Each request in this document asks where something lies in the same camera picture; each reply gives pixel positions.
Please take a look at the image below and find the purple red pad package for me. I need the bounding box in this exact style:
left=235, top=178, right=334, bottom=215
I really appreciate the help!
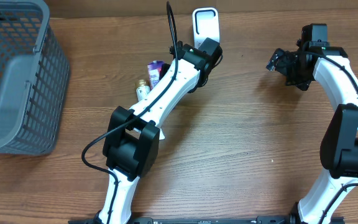
left=147, top=60, right=164, bottom=90

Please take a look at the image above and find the white tube item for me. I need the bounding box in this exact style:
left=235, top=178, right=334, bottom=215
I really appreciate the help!
left=134, top=78, right=166, bottom=141

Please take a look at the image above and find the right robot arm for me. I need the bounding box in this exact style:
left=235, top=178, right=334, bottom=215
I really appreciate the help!
left=266, top=24, right=358, bottom=224

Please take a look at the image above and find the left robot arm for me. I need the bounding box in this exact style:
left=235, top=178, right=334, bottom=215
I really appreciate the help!
left=94, top=38, right=223, bottom=223

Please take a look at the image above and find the white barcode scanner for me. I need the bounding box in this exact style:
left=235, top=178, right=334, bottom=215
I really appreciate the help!
left=192, top=7, right=220, bottom=49

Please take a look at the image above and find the dark grey plastic basket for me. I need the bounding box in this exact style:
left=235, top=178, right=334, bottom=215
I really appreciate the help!
left=0, top=0, right=70, bottom=156

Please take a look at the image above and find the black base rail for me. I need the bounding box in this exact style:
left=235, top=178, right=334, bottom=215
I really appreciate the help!
left=68, top=215, right=346, bottom=224

